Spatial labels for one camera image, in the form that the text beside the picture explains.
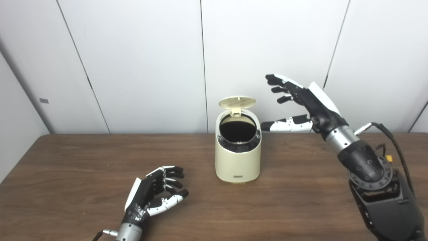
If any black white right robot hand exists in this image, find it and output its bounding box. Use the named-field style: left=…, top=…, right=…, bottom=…
left=260, top=74, right=348, bottom=141

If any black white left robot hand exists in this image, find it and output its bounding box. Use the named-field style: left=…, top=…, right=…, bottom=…
left=121, top=165, right=189, bottom=226

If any cream round bin lid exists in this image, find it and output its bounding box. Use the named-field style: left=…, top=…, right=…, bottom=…
left=219, top=96, right=256, bottom=117

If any cream-colored bin body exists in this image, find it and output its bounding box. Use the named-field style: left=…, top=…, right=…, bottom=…
left=215, top=109, right=262, bottom=183

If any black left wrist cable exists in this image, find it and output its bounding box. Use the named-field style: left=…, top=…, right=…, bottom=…
left=92, top=229, right=118, bottom=241

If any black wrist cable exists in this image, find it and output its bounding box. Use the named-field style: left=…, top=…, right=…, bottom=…
left=92, top=229, right=118, bottom=241
left=354, top=123, right=415, bottom=194

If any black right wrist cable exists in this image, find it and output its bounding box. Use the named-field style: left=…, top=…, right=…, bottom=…
left=354, top=123, right=415, bottom=194

